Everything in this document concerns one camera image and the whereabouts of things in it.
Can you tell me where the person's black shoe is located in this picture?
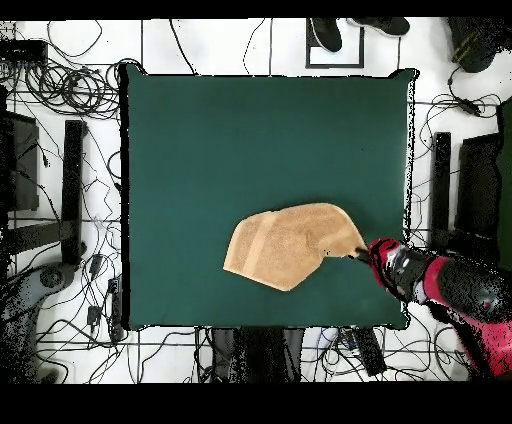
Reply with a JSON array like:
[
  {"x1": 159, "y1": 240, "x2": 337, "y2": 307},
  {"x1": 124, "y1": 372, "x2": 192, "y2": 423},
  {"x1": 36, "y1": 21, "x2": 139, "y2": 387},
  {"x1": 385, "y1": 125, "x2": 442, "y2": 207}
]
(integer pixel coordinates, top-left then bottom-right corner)
[{"x1": 345, "y1": 17, "x2": 412, "y2": 38}]

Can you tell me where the coil of black cables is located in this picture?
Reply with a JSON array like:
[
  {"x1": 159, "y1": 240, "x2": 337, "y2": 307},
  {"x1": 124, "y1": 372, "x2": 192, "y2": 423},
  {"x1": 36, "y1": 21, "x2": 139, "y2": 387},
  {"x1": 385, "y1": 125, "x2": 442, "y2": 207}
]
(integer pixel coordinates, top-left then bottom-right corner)
[{"x1": 23, "y1": 57, "x2": 121, "y2": 121}]

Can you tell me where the black cabinet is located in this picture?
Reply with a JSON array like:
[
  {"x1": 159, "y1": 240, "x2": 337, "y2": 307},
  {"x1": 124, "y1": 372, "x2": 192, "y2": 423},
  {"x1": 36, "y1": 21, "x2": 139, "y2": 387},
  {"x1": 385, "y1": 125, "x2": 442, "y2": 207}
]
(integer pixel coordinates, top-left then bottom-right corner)
[{"x1": 0, "y1": 109, "x2": 41, "y2": 213}]

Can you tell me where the black metal stand foot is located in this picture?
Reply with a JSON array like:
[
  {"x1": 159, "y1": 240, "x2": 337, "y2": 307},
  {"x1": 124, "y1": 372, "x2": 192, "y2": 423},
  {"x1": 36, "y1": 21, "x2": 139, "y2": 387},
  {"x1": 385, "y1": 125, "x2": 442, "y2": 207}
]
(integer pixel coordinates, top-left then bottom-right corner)
[
  {"x1": 5, "y1": 119, "x2": 88, "y2": 266},
  {"x1": 428, "y1": 131, "x2": 455, "y2": 249}
]

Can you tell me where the dark green table cloth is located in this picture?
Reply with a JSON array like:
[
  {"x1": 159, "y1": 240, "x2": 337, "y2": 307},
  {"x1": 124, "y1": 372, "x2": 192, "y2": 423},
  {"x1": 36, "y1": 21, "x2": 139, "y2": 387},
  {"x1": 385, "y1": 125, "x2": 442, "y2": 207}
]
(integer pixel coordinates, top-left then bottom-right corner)
[{"x1": 119, "y1": 63, "x2": 419, "y2": 331}]

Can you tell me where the black flat box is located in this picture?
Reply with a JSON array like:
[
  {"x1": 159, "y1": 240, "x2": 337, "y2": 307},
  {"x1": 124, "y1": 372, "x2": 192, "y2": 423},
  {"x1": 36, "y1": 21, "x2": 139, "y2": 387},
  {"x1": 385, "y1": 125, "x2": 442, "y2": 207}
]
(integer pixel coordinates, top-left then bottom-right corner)
[{"x1": 0, "y1": 38, "x2": 49, "y2": 63}]

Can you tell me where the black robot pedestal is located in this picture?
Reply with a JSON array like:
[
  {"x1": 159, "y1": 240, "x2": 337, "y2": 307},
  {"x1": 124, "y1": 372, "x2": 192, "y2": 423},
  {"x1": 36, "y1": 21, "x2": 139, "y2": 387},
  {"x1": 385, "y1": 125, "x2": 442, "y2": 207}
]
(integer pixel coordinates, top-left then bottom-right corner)
[{"x1": 211, "y1": 326, "x2": 305, "y2": 383}]

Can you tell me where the black chair seat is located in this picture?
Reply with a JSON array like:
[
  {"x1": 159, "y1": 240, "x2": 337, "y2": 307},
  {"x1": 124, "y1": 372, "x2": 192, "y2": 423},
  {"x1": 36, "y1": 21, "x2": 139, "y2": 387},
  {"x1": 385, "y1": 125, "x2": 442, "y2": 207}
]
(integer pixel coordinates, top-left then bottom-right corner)
[{"x1": 455, "y1": 133, "x2": 503, "y2": 245}]

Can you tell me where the grey swivel chair base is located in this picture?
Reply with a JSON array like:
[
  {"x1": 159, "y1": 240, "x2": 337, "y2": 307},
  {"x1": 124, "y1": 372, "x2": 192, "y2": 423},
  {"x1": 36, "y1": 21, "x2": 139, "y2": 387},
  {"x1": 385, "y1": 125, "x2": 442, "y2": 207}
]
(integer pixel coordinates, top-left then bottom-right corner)
[{"x1": 0, "y1": 261, "x2": 79, "y2": 383}]

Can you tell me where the tan terry towel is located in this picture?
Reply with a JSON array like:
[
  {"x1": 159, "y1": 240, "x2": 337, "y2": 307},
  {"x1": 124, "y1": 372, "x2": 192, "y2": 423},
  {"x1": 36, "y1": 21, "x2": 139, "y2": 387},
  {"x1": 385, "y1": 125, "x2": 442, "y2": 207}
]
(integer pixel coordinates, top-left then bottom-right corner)
[{"x1": 222, "y1": 202, "x2": 369, "y2": 292}]

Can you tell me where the black power strip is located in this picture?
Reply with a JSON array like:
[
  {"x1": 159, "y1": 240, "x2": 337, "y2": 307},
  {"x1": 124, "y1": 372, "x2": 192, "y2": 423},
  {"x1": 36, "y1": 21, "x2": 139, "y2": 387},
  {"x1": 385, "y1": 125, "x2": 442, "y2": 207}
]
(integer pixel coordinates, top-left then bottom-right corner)
[
  {"x1": 351, "y1": 326, "x2": 388, "y2": 378},
  {"x1": 107, "y1": 275, "x2": 125, "y2": 341}
]

